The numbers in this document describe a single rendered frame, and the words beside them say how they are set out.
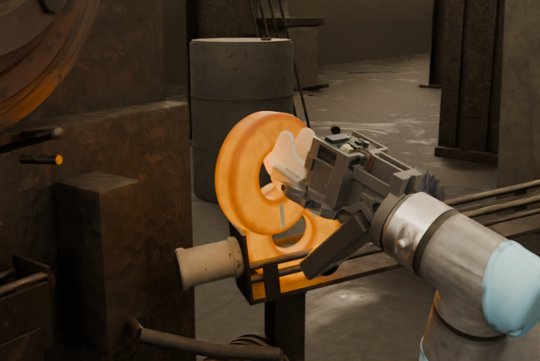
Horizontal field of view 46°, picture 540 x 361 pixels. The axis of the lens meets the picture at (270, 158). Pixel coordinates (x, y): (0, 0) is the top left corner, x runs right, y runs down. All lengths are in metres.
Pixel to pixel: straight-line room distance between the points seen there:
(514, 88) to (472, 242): 2.60
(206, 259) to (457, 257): 0.41
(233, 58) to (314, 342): 1.70
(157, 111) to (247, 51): 2.29
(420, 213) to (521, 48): 2.57
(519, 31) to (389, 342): 1.66
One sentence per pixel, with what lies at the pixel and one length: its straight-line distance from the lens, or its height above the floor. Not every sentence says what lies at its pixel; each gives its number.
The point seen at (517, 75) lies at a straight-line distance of 3.17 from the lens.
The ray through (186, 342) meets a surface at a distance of 0.90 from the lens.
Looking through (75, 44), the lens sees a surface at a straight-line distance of 0.80.
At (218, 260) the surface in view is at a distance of 0.90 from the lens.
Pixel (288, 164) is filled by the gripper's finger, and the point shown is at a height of 0.85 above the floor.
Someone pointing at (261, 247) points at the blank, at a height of 0.69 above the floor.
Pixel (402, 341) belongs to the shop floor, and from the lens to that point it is 2.14.
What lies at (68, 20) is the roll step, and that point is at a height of 1.01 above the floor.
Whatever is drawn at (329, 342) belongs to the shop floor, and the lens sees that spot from 2.10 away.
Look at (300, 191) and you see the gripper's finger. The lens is 0.70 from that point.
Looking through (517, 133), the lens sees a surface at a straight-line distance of 3.20.
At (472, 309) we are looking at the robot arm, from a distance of 0.61.
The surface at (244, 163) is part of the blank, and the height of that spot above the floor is 0.85.
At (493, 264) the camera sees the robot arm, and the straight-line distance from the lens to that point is 0.59.
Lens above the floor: 1.02
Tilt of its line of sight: 13 degrees down
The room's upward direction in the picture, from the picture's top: straight up
